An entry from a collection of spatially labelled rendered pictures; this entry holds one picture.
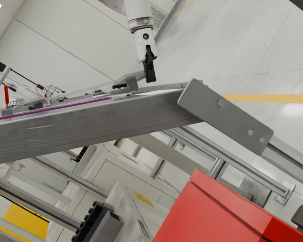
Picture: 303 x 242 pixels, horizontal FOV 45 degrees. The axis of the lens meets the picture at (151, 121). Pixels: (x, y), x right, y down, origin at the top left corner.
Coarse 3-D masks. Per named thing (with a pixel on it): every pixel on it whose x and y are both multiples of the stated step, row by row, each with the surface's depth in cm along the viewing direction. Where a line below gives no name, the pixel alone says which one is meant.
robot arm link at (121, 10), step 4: (100, 0) 122; (104, 0) 123; (108, 0) 123; (112, 0) 124; (116, 0) 125; (120, 0) 125; (104, 4) 124; (108, 4) 124; (112, 4) 125; (116, 4) 125; (120, 4) 125; (112, 8) 126; (116, 8) 125; (120, 8) 125; (124, 8) 124; (120, 12) 127; (124, 12) 126
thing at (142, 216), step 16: (112, 192) 129; (128, 192) 122; (128, 208) 100; (144, 208) 109; (160, 208) 126; (128, 224) 93; (144, 224) 91; (160, 224) 101; (128, 240) 86; (144, 240) 78
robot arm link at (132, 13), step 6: (126, 0) 116; (132, 0) 115; (138, 0) 114; (144, 0) 115; (126, 6) 116; (132, 6) 115; (138, 6) 115; (144, 6) 115; (150, 6) 118; (126, 12) 117; (132, 12) 115; (138, 12) 115; (144, 12) 115; (150, 12) 117; (126, 18) 119; (132, 18) 116
